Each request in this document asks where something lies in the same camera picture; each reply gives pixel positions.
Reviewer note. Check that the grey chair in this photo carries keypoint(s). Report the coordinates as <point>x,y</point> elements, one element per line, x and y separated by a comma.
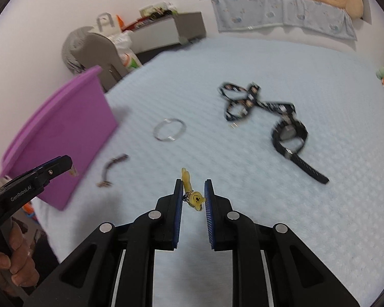
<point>96,54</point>

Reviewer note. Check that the orange and green package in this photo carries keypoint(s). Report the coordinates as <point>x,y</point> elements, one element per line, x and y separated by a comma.
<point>131,60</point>

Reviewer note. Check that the black wrist watch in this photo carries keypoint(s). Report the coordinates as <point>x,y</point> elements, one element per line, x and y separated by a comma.
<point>289,134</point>

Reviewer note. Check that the purple plastic bin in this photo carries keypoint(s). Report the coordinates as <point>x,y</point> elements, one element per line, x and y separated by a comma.
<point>60,147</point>

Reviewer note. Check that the grey checked cloth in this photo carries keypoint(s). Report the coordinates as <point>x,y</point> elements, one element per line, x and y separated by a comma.
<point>71,46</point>

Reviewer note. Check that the pale blue printed blanket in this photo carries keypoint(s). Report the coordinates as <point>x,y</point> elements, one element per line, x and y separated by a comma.
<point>284,12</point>

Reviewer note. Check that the light blue textured bedspread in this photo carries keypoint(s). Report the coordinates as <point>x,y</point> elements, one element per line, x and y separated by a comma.
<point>243,54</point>

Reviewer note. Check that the person's left hand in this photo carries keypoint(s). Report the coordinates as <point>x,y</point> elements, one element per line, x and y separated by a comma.
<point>17,262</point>

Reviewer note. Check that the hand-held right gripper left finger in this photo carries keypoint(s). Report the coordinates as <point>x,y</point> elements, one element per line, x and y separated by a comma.
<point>178,212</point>

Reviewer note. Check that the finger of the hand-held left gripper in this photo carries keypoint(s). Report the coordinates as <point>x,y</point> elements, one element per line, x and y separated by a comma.
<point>56,166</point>

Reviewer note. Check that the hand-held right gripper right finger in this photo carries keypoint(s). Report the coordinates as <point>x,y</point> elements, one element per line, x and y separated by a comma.
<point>209,219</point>

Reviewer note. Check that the yellow charm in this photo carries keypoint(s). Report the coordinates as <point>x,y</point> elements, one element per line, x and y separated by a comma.
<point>196,200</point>

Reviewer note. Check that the white plastic bag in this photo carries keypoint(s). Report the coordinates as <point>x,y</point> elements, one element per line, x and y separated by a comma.
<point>123,43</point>

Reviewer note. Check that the smooth silver bangle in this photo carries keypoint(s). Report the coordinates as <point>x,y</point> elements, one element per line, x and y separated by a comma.
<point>156,134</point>

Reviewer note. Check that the grey cabinet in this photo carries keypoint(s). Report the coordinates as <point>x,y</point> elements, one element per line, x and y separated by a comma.
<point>176,28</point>

